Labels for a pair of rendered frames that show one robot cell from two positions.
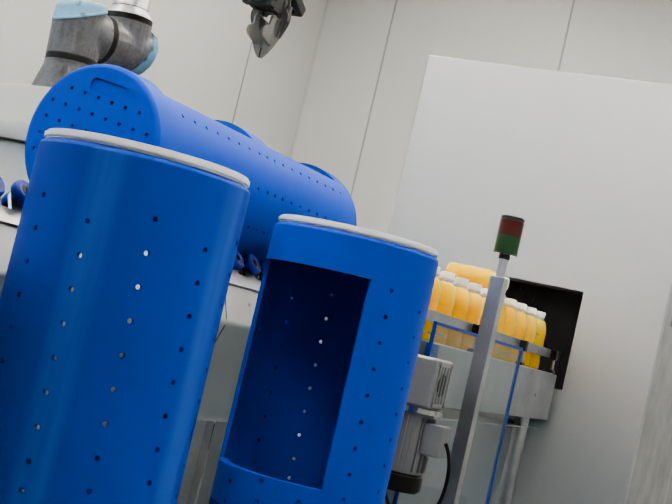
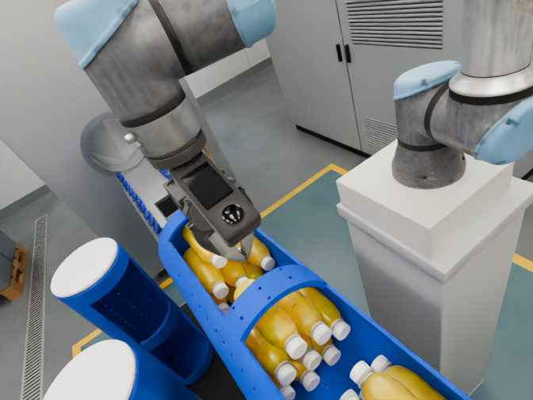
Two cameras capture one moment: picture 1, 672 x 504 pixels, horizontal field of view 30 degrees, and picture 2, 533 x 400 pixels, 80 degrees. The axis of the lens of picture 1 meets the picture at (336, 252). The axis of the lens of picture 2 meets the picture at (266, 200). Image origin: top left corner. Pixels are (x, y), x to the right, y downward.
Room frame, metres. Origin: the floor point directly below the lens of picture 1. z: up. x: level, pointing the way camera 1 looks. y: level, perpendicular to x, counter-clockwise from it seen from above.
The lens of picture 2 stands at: (2.92, 0.05, 1.75)
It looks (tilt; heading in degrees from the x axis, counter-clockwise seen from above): 38 degrees down; 133
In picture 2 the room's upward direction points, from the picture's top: 24 degrees counter-clockwise
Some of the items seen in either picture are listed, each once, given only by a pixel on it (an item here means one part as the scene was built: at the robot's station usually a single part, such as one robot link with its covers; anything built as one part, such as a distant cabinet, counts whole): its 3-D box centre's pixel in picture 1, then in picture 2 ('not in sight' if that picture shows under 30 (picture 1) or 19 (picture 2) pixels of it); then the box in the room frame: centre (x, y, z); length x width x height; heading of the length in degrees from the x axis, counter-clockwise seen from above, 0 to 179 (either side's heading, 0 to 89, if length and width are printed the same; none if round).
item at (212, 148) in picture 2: not in sight; (229, 181); (1.82, 1.00, 0.85); 0.06 x 0.06 x 1.70; 65
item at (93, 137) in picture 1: (148, 160); (84, 265); (1.66, 0.27, 1.03); 0.28 x 0.28 x 0.01
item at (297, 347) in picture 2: not in sight; (297, 348); (2.66, 0.23, 1.15); 0.04 x 0.02 x 0.04; 65
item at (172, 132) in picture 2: not in sight; (162, 128); (2.62, 0.26, 1.63); 0.08 x 0.08 x 0.05
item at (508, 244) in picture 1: (506, 245); not in sight; (3.22, -0.43, 1.18); 0.06 x 0.06 x 0.05
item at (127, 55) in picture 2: not in sight; (126, 56); (2.62, 0.26, 1.71); 0.09 x 0.08 x 0.11; 50
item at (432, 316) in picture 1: (488, 334); not in sight; (3.74, -0.50, 0.96); 1.60 x 0.01 x 0.03; 155
